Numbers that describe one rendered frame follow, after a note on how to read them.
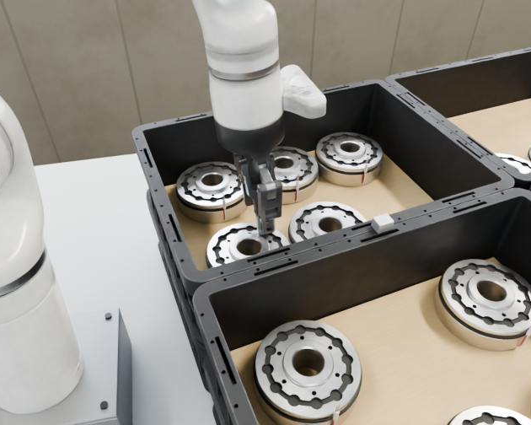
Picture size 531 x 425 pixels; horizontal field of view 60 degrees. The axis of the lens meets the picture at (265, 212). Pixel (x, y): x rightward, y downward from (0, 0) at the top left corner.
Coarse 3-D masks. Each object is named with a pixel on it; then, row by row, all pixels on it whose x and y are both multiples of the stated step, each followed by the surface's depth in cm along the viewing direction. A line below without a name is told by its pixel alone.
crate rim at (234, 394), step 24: (504, 192) 52; (528, 192) 52; (432, 216) 49; (456, 216) 49; (360, 240) 47; (384, 240) 47; (288, 264) 45; (312, 264) 45; (216, 288) 42; (216, 336) 38; (216, 360) 37; (240, 384) 35; (240, 408) 34
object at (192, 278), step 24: (168, 120) 64; (192, 120) 64; (432, 120) 64; (144, 144) 60; (456, 144) 60; (144, 168) 56; (480, 192) 52; (168, 216) 49; (408, 216) 49; (168, 240) 49; (312, 240) 47; (336, 240) 47; (192, 264) 44; (240, 264) 44; (264, 264) 44; (192, 288) 43
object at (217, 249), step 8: (240, 224) 58; (248, 224) 58; (224, 232) 57; (232, 232) 58; (240, 232) 57; (248, 232) 57; (256, 232) 57; (216, 240) 56; (224, 240) 57; (272, 240) 56; (280, 240) 57; (208, 248) 55; (216, 248) 55; (224, 248) 55; (272, 248) 55; (208, 256) 54; (216, 256) 54; (224, 256) 54; (216, 264) 53
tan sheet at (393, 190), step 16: (384, 160) 74; (320, 176) 71; (384, 176) 71; (400, 176) 71; (320, 192) 68; (336, 192) 68; (352, 192) 68; (368, 192) 68; (384, 192) 68; (400, 192) 68; (416, 192) 68; (176, 208) 65; (288, 208) 65; (368, 208) 65; (384, 208) 65; (400, 208) 65; (192, 224) 63; (208, 224) 63; (224, 224) 63; (288, 224) 63; (192, 240) 61; (208, 240) 61; (192, 256) 58
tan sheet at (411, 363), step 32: (416, 288) 55; (320, 320) 51; (352, 320) 51; (384, 320) 51; (416, 320) 51; (384, 352) 48; (416, 352) 48; (448, 352) 48; (480, 352) 48; (512, 352) 48; (384, 384) 46; (416, 384) 46; (448, 384) 46; (480, 384) 46; (512, 384) 46; (256, 416) 43; (352, 416) 43; (384, 416) 43; (416, 416) 43; (448, 416) 43
